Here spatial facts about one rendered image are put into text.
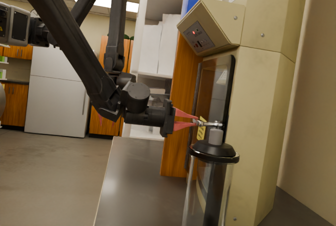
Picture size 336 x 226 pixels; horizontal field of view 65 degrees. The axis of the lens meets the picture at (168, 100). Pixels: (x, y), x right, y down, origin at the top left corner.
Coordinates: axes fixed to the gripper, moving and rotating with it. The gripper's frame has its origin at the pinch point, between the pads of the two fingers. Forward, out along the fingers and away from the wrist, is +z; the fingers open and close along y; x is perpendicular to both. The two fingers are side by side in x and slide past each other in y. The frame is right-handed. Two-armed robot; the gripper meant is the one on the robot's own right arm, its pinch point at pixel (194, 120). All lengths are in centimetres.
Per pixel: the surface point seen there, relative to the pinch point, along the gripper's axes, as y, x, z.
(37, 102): -50, 479, -184
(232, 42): 21.5, -10.8, 3.7
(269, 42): 22.9, -10.8, 13.4
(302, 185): -21, 15, 49
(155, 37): 45, 128, -3
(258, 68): 16.1, -10.7, 11.5
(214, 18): 26.5, -10.8, -1.5
